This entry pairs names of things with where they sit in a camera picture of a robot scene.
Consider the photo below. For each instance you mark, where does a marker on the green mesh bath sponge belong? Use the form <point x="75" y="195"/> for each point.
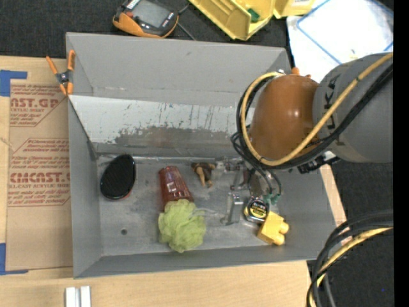
<point x="182" y="227"/>

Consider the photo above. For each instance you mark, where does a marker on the brown cardboard board red print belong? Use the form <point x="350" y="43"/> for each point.
<point x="35" y="235"/>

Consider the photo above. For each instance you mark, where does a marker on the yellow toy block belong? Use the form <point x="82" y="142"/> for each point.
<point x="272" y="230"/>

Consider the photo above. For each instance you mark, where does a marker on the red plastic cup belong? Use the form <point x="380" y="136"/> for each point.
<point x="174" y="187"/>

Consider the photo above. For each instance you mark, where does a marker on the brown toy animal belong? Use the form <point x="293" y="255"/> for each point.
<point x="203" y="171"/>

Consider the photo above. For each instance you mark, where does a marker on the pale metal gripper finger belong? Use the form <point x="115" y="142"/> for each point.
<point x="235" y="208"/>

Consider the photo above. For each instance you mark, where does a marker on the yellow and black tape measure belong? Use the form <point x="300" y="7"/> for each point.
<point x="256" y="210"/>

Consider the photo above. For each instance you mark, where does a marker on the grey metal bin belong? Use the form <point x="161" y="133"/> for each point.
<point x="140" y="222"/>

